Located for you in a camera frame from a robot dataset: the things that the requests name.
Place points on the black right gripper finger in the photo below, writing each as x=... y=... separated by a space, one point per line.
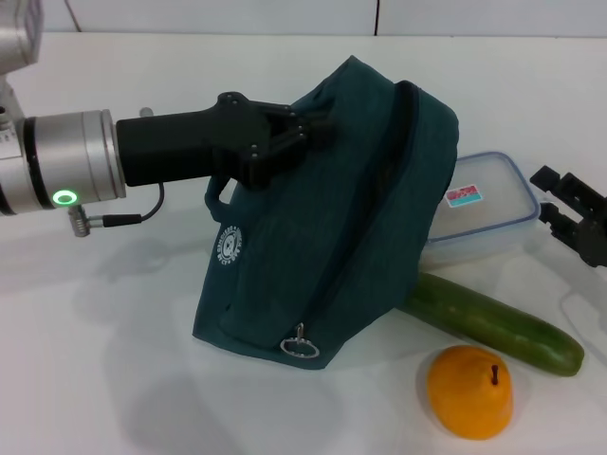
x=564 y=223
x=576 y=194

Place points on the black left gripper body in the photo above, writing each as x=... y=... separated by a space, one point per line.
x=189 y=147

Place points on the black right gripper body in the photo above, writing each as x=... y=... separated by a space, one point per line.
x=595 y=237

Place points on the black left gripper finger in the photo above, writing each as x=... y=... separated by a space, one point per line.
x=294 y=142
x=299 y=121

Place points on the clear blue-rimmed food container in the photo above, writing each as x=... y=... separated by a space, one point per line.
x=488 y=213

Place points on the teal fabric lunch bag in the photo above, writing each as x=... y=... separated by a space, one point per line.
x=332 y=237

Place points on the green cucumber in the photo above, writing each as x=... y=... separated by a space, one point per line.
x=498 y=332

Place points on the orange pear fruit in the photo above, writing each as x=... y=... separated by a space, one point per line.
x=469 y=398

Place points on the small silver left wrist stud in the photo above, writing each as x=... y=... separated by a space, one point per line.
x=146 y=112

